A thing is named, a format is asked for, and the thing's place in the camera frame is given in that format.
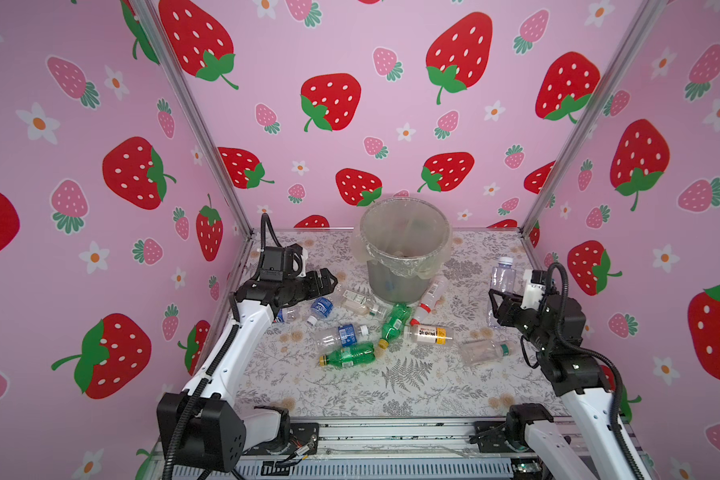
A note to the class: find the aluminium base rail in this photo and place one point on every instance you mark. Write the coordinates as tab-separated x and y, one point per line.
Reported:
412	448

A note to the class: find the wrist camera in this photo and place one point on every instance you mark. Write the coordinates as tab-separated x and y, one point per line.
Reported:
537	285
278	264

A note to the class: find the white bottle red cap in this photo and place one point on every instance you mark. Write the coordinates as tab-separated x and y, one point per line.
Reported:
429	300

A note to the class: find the green bottle yellow cap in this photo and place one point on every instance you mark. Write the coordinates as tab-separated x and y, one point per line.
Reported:
346	357

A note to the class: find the square clear bottle green cap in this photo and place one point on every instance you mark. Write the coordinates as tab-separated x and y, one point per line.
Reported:
484	351

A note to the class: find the Pepsi water bottle blue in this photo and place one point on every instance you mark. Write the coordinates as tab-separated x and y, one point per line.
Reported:
287	315

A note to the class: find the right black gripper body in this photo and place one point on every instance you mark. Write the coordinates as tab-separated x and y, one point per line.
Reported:
526	323

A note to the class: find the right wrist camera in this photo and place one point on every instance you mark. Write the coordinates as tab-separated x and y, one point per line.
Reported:
537	285

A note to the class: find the bottle yellow white label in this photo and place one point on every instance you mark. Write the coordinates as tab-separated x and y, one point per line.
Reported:
430	334

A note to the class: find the Pocari Sweat bottle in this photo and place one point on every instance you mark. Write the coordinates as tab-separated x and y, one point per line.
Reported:
320	309

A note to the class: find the clear bottle blue label centre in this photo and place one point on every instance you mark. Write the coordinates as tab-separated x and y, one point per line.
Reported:
333	338

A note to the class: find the clear bottle white green label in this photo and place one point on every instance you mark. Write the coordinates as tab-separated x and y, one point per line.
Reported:
361	304

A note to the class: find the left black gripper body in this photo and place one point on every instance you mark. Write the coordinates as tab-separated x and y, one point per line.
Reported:
299	290

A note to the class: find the grey mesh waste bin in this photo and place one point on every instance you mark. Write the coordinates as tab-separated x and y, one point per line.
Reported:
394	289

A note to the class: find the green bottle near bin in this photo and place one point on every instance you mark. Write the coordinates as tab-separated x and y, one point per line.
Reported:
393	327

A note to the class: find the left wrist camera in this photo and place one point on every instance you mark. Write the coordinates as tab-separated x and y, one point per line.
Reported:
278	264

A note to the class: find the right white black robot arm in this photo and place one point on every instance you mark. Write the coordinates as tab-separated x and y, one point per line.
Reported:
577	378

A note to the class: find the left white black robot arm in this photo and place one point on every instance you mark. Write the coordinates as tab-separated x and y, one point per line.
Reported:
198	426

